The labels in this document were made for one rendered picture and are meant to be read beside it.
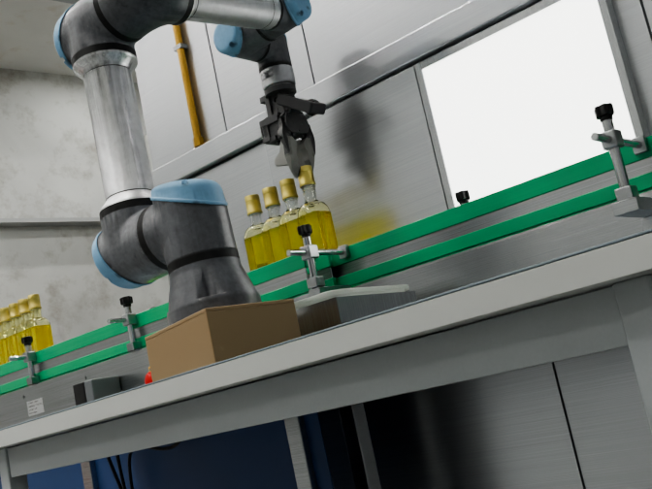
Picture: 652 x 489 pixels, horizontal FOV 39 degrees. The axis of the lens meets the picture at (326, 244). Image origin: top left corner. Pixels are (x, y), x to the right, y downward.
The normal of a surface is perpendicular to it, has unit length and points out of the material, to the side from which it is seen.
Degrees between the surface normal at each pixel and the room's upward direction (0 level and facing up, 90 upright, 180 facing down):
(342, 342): 90
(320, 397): 90
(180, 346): 90
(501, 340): 90
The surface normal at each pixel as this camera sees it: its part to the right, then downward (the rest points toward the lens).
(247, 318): 0.66, -0.27
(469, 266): -0.66, 0.00
